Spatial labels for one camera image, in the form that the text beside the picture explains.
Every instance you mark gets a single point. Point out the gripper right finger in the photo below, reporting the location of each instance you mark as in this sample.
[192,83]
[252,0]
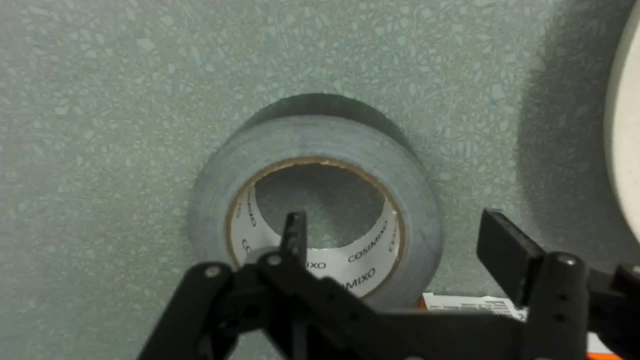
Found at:
[560,300]

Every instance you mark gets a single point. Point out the black tape roll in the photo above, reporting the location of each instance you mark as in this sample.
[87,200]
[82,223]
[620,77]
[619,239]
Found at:
[320,137]

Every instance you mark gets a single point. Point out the white plate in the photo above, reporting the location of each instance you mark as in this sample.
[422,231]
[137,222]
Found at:
[625,125]

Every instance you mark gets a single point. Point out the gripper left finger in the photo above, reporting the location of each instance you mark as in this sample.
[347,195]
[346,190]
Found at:
[300,295]

